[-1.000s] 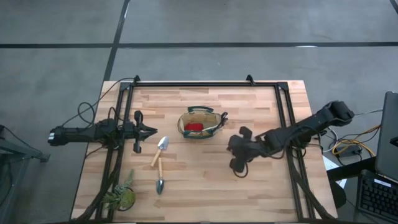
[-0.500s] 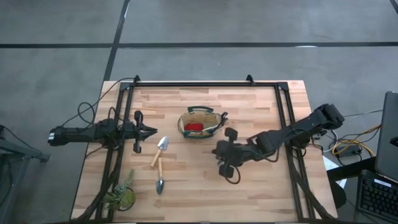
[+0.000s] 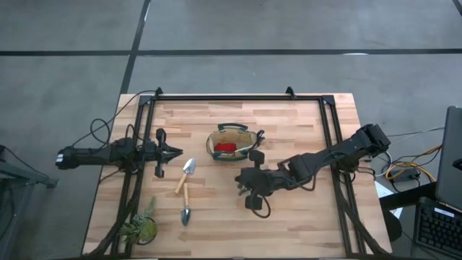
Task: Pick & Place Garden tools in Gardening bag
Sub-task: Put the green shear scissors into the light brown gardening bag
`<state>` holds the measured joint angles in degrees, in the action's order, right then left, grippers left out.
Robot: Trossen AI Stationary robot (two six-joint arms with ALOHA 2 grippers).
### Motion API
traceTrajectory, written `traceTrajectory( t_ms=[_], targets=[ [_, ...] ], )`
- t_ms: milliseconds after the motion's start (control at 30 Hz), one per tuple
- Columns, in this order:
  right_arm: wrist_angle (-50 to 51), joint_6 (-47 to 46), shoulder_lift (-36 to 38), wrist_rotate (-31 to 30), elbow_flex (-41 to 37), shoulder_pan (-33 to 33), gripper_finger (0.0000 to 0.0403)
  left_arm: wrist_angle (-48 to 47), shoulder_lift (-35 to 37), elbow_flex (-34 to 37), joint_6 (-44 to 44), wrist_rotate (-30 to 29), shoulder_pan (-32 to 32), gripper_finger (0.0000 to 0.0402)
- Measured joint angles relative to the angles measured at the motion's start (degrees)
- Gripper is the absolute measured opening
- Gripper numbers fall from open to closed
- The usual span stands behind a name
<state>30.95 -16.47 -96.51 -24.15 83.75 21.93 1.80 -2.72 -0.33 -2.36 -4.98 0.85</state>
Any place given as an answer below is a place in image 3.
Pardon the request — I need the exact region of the grey metal stand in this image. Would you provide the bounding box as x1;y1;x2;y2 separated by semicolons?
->
0;144;58;189

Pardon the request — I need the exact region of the green potted plant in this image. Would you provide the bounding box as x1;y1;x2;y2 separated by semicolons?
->
118;196;159;246

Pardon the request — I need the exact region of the black round stool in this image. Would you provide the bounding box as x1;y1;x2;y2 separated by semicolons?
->
382;209;404;243

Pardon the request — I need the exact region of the beige green-trimmed gardening bag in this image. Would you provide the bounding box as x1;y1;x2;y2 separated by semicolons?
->
206;122;259;162

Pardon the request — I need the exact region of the white cable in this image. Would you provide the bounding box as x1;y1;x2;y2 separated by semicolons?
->
375;125;445;178

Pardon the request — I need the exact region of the black side desk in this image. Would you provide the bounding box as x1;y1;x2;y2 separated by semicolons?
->
378;182;438;211

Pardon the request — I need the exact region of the wide silver wooden-handled trowel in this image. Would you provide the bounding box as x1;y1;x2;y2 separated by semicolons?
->
174;157;197;195

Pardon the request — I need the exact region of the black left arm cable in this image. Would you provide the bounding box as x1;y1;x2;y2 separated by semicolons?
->
71;89;157;147

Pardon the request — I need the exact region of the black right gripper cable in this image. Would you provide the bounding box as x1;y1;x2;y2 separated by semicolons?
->
251;194;272;220

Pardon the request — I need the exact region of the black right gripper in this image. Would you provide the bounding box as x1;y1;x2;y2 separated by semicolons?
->
235;149;279;212

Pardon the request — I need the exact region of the yellow cable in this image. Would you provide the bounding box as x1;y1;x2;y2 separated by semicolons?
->
385;144;443;183

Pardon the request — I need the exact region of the white paper sheet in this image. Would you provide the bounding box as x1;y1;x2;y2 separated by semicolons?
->
374;179;404;220

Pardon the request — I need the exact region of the black keyboard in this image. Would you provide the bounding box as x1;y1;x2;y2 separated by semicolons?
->
414;201;462;259

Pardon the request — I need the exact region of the black power adapter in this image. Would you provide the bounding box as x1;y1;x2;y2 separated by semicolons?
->
389;168;422;183

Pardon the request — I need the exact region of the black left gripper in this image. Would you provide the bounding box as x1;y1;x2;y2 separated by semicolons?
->
142;128;184;178

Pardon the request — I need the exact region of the black aluminium table frame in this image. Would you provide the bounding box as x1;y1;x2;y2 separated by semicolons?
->
82;86;393;259

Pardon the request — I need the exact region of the narrow silver wooden-handled trowel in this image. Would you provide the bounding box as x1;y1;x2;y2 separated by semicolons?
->
180;183;192;228

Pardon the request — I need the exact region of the grey laptop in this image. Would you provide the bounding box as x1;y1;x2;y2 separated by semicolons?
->
434;105;462;212

